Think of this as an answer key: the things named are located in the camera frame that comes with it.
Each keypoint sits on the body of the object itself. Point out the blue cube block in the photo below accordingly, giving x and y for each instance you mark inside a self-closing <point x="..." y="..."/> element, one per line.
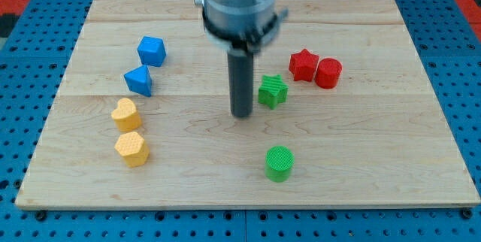
<point x="152" y="51"/>

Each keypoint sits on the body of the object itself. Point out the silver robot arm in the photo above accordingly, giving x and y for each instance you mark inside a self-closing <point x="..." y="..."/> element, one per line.
<point x="242" y="28"/>

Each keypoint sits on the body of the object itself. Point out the green star block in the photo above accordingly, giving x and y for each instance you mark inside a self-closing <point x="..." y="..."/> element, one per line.
<point x="272" y="91"/>

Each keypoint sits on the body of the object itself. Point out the green cylinder block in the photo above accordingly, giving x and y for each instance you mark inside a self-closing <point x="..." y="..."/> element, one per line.
<point x="279" y="161"/>

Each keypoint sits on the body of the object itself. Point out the red star block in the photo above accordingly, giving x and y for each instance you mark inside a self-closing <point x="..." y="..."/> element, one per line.
<point x="303" y="65"/>

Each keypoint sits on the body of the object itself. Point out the wooden board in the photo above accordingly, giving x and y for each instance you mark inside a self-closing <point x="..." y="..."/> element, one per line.
<point x="379" y="139"/>

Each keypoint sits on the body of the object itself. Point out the blue triangle block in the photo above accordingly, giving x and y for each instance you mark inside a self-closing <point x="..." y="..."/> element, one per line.
<point x="139" y="81"/>

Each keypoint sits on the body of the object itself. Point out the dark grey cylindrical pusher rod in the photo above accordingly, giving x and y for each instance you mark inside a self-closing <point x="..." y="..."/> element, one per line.
<point x="240" y="77"/>

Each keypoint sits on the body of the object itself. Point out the yellow hexagon block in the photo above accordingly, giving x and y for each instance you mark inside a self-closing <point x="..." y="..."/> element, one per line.
<point x="133" y="149"/>

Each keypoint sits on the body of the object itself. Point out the yellow heart block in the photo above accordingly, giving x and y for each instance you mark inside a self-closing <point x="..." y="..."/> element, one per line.
<point x="126" y="116"/>

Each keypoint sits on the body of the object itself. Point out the red cylinder block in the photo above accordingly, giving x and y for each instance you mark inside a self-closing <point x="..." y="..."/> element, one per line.
<point x="328" y="73"/>

